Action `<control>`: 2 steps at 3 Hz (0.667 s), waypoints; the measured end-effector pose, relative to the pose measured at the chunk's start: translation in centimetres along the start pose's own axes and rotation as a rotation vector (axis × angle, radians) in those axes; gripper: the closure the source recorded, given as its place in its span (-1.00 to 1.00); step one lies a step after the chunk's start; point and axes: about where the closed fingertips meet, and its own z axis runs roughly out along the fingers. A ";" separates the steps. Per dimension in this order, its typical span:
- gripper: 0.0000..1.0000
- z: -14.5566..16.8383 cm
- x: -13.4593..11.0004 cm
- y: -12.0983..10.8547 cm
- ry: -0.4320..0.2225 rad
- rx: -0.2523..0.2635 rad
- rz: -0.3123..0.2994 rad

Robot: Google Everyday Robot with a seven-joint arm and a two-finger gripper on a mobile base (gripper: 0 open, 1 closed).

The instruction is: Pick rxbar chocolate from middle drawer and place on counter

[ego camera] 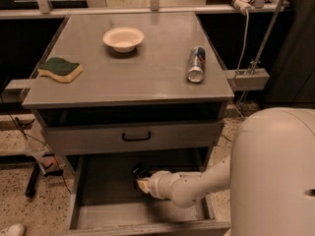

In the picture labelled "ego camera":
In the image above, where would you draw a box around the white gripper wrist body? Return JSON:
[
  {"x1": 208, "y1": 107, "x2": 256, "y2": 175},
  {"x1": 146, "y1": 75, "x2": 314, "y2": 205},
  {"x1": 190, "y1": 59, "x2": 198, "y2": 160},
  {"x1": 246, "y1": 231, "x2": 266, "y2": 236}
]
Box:
[{"x1": 149, "y1": 171, "x2": 172, "y2": 200}]

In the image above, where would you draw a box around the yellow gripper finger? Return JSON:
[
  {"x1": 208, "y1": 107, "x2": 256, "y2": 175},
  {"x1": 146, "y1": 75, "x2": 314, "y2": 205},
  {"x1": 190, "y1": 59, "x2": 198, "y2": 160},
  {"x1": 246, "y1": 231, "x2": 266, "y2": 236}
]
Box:
[{"x1": 137, "y1": 178, "x2": 150, "y2": 194}]

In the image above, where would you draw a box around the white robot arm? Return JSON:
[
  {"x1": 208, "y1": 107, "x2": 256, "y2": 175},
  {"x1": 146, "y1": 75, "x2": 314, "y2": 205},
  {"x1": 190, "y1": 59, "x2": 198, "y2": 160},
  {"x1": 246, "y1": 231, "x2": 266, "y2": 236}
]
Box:
[{"x1": 138, "y1": 107, "x2": 315, "y2": 236}]

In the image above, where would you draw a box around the open grey middle drawer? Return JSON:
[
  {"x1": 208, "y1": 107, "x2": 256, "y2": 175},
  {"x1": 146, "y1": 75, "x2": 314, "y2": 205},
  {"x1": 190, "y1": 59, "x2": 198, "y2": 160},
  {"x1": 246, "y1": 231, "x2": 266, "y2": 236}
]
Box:
[{"x1": 63, "y1": 148, "x2": 230, "y2": 236}]

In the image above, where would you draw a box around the closed grey upper drawer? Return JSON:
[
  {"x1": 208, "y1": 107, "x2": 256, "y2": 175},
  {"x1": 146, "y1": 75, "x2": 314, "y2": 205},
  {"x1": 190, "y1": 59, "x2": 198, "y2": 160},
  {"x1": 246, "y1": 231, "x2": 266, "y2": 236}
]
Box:
[{"x1": 43, "y1": 120, "x2": 223, "y2": 155}]

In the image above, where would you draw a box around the grey cabinet counter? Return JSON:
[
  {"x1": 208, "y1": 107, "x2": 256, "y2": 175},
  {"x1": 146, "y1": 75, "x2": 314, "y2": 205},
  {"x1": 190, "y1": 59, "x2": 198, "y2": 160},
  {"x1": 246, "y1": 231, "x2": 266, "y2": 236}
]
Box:
[{"x1": 23, "y1": 13, "x2": 233, "y2": 109}]

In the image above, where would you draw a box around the black clamp tool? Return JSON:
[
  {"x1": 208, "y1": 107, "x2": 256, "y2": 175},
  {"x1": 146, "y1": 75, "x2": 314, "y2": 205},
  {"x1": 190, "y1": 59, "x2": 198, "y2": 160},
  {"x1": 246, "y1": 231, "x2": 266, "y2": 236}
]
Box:
[{"x1": 25, "y1": 153, "x2": 63, "y2": 198}]

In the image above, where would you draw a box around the silver blue drink can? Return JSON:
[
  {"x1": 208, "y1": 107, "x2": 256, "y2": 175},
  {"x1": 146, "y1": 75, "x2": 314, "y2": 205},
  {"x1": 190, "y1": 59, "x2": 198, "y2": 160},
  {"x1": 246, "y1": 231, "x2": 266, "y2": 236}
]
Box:
[{"x1": 187, "y1": 46, "x2": 206, "y2": 84}]

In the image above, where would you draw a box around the white shoe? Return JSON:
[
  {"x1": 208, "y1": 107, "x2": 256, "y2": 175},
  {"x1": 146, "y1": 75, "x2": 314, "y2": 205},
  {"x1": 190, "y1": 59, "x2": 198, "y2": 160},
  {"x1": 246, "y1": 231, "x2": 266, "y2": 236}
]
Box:
[{"x1": 0, "y1": 223, "x2": 26, "y2": 236}]

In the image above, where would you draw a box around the green yellow sponge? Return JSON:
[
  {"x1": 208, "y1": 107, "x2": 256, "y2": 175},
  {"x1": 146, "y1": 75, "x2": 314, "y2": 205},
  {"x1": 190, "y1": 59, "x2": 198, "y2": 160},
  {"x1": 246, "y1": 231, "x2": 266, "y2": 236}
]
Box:
[{"x1": 37, "y1": 57, "x2": 83, "y2": 84}]

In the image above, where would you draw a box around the white paper bowl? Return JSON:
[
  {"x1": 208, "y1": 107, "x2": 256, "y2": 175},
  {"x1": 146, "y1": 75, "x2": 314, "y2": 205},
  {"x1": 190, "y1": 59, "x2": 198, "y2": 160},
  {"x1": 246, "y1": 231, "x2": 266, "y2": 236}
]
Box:
[{"x1": 102, "y1": 28, "x2": 144, "y2": 53}]

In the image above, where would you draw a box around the dark cabinet at right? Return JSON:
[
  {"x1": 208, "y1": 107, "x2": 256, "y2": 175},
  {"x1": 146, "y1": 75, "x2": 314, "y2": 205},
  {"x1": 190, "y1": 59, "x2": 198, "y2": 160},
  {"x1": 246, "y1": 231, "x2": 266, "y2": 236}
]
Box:
[{"x1": 259, "y1": 0, "x2": 315, "y2": 108}]

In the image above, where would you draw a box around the metal diagonal rod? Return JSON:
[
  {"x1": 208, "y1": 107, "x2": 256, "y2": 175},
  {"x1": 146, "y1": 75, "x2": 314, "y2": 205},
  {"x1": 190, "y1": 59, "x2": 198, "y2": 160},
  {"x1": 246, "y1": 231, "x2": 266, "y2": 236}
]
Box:
[{"x1": 246, "y1": 0, "x2": 284, "y2": 75}]

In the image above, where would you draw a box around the black drawer handle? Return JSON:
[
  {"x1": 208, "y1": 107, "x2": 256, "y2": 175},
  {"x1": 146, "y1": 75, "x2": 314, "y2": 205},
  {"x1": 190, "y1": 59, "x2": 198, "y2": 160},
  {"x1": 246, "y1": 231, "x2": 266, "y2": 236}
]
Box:
[{"x1": 121, "y1": 132, "x2": 152, "y2": 143}]

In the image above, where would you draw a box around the grey side bracket block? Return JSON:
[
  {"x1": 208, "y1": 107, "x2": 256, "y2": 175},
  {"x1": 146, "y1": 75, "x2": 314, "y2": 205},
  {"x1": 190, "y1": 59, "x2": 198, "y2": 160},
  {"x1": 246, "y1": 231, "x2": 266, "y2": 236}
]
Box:
[{"x1": 223, "y1": 69, "x2": 270, "y2": 91}]

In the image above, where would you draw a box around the grey back rail shelf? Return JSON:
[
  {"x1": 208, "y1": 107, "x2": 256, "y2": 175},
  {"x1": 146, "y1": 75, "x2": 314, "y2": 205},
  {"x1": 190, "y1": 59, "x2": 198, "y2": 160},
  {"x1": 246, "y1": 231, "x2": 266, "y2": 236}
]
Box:
[{"x1": 0, "y1": 3, "x2": 291, "y2": 21}]

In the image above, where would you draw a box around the white power cable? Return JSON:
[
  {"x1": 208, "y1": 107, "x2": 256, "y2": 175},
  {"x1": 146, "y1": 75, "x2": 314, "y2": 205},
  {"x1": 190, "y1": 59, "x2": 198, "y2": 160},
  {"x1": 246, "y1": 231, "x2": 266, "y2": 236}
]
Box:
[{"x1": 221, "y1": 9, "x2": 256, "y2": 143}]

